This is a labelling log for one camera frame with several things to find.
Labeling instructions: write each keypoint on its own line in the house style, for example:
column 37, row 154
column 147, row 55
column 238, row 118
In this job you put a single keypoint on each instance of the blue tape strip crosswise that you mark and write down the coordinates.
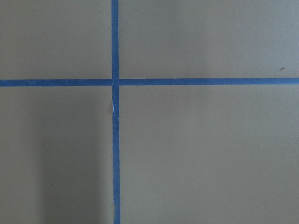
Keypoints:
column 146, row 82

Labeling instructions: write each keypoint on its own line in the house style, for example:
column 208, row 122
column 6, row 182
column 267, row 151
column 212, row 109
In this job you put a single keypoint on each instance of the blue tape strip lengthwise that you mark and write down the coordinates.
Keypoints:
column 115, row 102

